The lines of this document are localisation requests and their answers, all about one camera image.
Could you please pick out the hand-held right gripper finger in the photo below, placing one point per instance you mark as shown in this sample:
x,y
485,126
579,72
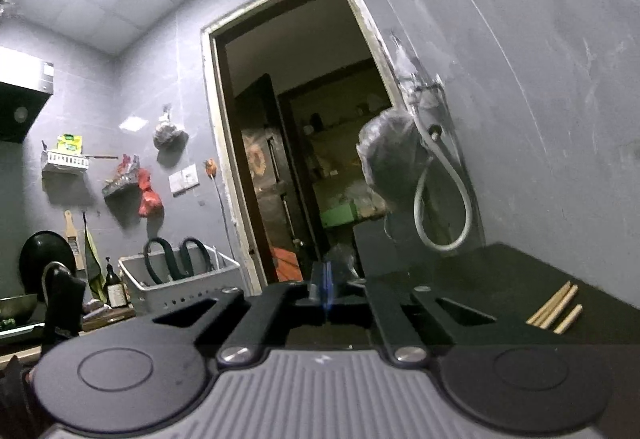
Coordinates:
x,y
320,294
329,291

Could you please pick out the white perforated utensil basket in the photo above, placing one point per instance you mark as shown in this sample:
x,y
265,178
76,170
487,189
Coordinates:
x,y
175,286

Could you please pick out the black plastic bag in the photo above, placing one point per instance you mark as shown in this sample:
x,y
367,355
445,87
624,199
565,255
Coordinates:
x,y
342,259

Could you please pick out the green hanging cloth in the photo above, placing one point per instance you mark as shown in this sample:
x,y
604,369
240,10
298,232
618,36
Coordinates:
x,y
94,269

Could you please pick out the metal pan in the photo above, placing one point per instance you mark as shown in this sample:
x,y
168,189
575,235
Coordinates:
x,y
17,309

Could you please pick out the row of condiment bottles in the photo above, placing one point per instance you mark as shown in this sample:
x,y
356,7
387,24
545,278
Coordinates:
x,y
116,289

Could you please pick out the black wok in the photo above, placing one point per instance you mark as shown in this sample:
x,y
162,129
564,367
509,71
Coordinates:
x,y
35,259

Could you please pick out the metal tray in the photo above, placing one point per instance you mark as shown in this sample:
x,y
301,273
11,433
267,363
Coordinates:
x,y
10,326

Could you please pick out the grey cabinet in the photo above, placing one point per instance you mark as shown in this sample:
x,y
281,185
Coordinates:
x,y
372,249

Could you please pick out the wooden spatula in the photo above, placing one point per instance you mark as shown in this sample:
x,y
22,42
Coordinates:
x,y
72,239

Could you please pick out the green box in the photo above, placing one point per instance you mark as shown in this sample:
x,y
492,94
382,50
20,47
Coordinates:
x,y
337,216

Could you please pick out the dark wooden door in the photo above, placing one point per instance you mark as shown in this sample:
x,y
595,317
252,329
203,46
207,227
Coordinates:
x,y
280,219

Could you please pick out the red plastic bag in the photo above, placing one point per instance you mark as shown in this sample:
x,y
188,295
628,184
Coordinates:
x,y
150,204

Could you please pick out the sunflower picture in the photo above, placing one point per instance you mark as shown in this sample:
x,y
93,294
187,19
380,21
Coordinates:
x,y
255,164

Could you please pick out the red packets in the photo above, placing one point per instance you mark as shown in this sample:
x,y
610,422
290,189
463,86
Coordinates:
x,y
127,166

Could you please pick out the grey translucent plastic bag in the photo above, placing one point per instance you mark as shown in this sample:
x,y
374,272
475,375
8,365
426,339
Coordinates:
x,y
395,154

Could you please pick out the yellow packet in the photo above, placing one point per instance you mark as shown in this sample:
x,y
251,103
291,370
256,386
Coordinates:
x,y
70,144

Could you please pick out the hanging bag of dried goods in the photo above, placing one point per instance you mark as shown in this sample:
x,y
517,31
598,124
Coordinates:
x,y
167,136

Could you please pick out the black range hood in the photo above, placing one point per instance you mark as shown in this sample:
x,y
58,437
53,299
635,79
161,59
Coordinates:
x,y
20,109

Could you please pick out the wooden shelf unit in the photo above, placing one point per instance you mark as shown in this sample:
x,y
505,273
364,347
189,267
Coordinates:
x,y
330,79

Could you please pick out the metal wall rack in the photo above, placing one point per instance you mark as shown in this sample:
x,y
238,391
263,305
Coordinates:
x,y
120,189

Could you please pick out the white wall rack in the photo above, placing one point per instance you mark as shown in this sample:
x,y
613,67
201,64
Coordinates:
x,y
65,163

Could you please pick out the orange wall hook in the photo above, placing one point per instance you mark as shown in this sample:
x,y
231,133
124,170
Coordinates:
x,y
211,167

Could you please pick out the white wall socket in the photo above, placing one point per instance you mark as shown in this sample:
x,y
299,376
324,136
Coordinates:
x,y
190,177

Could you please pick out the white door frame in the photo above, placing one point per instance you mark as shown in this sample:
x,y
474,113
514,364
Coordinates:
x,y
218,119

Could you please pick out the metal wall faucet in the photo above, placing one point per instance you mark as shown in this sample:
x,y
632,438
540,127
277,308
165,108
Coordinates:
x,y
425,91

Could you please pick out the clear bag on wall hook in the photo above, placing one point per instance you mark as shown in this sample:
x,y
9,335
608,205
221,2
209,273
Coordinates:
x,y
402,59

